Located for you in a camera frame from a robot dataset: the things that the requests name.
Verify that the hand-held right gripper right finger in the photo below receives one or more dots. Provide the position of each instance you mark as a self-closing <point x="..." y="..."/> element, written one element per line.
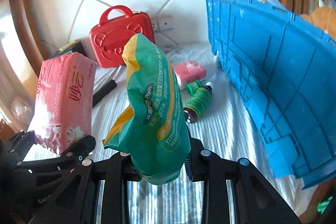
<point x="187" y="166"/>

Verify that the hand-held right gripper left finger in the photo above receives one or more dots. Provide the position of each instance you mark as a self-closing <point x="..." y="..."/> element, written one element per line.
<point x="123" y="161"/>

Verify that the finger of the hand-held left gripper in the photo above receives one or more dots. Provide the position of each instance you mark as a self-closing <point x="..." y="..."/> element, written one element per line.
<point x="81" y="146"/>
<point x="25" y="138"/>

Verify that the large pink tissue pack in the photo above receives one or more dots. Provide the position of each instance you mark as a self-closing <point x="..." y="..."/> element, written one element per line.
<point x="65" y="98"/>

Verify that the black stick-shaped object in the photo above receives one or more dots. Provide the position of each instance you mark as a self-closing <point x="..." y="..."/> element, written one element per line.
<point x="105" y="91"/>

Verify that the green and yellow packet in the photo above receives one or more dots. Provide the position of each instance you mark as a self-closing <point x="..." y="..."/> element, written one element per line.
<point x="155" y="108"/>

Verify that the brown bottle with green label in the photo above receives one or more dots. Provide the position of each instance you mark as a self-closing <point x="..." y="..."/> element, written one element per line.
<point x="200" y="99"/>

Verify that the blue plastic crate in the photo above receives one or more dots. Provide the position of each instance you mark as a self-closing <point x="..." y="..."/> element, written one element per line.
<point x="262" y="69"/>

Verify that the clear plastic bag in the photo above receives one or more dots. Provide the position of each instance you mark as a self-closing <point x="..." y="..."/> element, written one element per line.
<point x="18" y="108"/>

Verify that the striped bed sheet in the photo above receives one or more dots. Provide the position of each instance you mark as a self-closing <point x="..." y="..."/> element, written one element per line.
<point x="225" y="121"/>

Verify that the small green jar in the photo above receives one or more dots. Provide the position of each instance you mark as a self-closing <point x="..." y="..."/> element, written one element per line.
<point x="194" y="86"/>

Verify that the small pink tissue pack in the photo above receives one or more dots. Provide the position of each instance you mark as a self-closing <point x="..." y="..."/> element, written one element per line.
<point x="191" y="70"/>

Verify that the black gift box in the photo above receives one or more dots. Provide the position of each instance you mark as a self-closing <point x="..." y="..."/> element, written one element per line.
<point x="76" y="48"/>

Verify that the red bear-face case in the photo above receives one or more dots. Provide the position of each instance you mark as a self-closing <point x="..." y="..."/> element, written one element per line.
<point x="113" y="40"/>

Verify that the brown plush toy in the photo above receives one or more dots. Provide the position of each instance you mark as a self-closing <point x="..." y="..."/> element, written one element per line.
<point x="320" y="16"/>

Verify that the white wall socket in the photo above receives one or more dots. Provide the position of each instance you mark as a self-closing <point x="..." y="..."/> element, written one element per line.
<point x="166" y="22"/>
<point x="155" y="24"/>

